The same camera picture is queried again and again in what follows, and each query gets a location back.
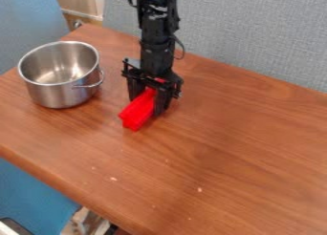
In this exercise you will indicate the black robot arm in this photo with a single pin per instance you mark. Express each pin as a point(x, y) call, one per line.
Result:
point(158, 21)

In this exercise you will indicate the wooden crate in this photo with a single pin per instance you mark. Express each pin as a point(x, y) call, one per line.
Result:
point(91, 8)

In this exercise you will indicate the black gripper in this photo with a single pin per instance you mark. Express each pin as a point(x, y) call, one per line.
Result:
point(152, 71)

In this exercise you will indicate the metal pot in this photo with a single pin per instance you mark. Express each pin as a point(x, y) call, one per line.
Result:
point(61, 73)

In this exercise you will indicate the red plastic block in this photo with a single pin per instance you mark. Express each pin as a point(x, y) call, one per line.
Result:
point(139, 110)

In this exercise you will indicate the white frame under table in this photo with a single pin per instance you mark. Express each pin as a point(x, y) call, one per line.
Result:
point(86, 223)

